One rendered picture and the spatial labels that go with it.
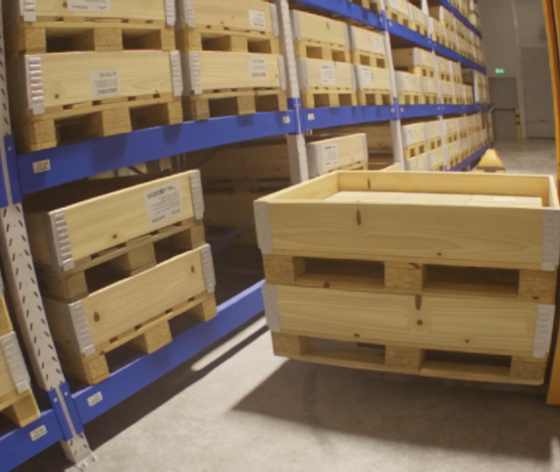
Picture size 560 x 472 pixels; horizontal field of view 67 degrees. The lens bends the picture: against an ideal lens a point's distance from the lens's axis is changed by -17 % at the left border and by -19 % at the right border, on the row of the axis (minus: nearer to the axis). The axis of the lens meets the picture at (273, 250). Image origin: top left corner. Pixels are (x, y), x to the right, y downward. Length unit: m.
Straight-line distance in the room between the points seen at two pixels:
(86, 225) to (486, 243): 1.41
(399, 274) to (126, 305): 1.04
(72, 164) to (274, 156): 1.79
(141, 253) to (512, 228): 1.40
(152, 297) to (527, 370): 1.52
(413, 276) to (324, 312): 0.41
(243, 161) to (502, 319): 2.21
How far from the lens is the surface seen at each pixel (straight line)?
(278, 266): 2.04
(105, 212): 1.88
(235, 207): 3.55
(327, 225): 1.89
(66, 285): 1.80
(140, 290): 2.02
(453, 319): 1.84
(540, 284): 1.76
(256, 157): 3.36
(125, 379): 2.04
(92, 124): 1.93
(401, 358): 1.97
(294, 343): 2.14
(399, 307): 1.88
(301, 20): 3.25
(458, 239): 1.74
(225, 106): 2.56
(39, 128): 1.71
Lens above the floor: 1.17
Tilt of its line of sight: 15 degrees down
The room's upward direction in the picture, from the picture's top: 6 degrees counter-clockwise
